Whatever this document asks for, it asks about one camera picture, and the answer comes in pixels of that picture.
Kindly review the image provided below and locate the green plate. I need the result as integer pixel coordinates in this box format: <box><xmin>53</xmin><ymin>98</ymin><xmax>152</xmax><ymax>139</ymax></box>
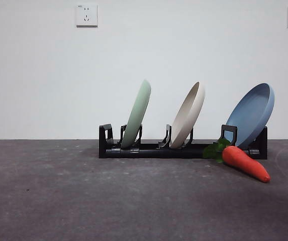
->
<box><xmin>121</xmin><ymin>79</ymin><xmax>152</xmax><ymax>149</ymax></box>

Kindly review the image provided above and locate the orange carrot with green leaves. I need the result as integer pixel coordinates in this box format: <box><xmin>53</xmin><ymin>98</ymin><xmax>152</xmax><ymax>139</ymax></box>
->
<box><xmin>203</xmin><ymin>138</ymin><xmax>271</xmax><ymax>183</ymax></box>

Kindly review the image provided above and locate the black plate rack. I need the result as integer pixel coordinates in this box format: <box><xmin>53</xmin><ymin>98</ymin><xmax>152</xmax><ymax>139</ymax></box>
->
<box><xmin>99</xmin><ymin>123</ymin><xmax>268</xmax><ymax>160</ymax></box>

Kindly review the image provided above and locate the beige plate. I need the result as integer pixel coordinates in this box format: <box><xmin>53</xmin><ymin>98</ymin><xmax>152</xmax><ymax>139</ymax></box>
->
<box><xmin>169</xmin><ymin>81</ymin><xmax>206</xmax><ymax>149</ymax></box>

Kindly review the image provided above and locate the blue plate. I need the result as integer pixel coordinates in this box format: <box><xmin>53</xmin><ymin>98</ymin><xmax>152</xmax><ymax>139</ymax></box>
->
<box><xmin>225</xmin><ymin>82</ymin><xmax>275</xmax><ymax>149</ymax></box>

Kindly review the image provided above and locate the white wall socket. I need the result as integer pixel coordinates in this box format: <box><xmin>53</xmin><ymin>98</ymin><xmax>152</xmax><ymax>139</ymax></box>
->
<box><xmin>76</xmin><ymin>4</ymin><xmax>99</xmax><ymax>28</ymax></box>

